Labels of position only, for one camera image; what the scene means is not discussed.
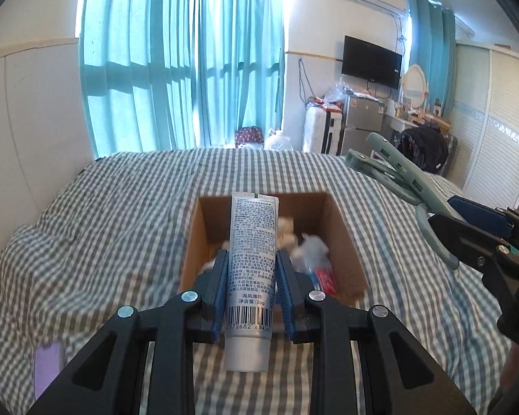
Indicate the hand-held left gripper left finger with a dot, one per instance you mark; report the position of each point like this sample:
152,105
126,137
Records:
222,285

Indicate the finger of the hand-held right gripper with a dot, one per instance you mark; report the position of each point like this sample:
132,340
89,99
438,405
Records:
458,235
480,218

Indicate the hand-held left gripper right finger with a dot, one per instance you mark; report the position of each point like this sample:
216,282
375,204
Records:
285,298

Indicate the red toothpaste carton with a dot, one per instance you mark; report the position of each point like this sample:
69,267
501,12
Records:
326,281

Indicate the green plastic clamp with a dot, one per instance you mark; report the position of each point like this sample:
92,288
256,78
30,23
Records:
428,194

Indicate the white toothpaste tube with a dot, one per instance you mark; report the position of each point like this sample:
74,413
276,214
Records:
251,242

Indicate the brown cardboard box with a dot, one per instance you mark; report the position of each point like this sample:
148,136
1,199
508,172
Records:
341,237

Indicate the white louvred wardrobe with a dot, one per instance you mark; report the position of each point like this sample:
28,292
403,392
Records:
493,138

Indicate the black backpack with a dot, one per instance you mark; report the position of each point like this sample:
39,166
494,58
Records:
428,147

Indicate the white dressing table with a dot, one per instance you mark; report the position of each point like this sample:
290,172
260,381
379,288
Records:
393,123

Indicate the silver small fridge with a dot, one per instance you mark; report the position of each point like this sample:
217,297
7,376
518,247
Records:
361,125

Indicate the oval white vanity mirror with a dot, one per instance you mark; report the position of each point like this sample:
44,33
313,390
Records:
414,84

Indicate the dark polka dot bag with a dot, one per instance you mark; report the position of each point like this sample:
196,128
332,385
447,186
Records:
248,136

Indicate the white plastic bag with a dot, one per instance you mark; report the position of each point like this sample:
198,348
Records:
277,141

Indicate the white suitcase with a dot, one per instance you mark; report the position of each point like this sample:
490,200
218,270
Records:
315,129

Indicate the narrow teal curtain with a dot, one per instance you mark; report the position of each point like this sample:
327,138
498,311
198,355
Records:
432,52

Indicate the clear plastic bag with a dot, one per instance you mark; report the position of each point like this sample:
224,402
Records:
335,93

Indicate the purple cloth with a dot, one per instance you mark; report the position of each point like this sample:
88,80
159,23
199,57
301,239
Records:
47,367

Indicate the wide teal window curtain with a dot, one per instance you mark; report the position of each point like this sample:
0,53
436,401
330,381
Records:
134,73

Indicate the black wall television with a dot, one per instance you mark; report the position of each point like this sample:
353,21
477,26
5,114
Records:
372,60

